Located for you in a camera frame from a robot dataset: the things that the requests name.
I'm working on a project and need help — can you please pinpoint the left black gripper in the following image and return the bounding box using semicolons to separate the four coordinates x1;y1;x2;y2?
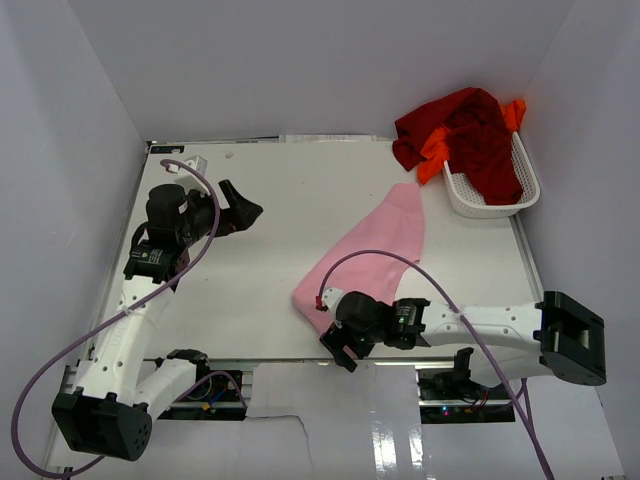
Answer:
177;179;262;246

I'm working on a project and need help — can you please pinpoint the pink t shirt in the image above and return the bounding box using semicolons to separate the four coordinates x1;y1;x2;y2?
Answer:
292;184;425;335

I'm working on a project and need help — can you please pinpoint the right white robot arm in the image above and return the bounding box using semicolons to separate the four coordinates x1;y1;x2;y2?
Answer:
316;288;607;399

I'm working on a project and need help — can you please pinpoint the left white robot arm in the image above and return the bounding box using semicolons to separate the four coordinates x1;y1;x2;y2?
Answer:
52;180;263;461

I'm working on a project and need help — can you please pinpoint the black label sticker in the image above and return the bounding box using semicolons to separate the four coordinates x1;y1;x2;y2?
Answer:
149;145;185;155

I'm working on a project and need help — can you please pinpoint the white plastic basket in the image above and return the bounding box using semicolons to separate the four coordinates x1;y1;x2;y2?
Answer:
440;130;542;219

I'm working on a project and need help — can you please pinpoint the orange t shirt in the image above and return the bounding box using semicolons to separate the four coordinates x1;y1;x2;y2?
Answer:
416;99;527;185

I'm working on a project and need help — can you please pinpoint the dark red t shirt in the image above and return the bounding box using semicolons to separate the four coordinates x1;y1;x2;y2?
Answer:
392;87;523;205

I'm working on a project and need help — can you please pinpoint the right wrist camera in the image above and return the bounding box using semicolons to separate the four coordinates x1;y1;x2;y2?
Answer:
315;287;345;314

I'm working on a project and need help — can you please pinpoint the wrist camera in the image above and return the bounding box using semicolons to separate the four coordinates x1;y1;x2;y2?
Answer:
169;155;208;193
315;287;345;314

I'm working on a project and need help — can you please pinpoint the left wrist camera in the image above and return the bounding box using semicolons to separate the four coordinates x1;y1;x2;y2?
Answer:
169;155;208;193

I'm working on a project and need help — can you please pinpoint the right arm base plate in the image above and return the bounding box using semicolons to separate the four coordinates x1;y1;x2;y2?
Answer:
416;347;515;425

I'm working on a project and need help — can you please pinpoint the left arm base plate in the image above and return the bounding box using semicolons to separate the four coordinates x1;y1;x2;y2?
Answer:
161;370;250;421

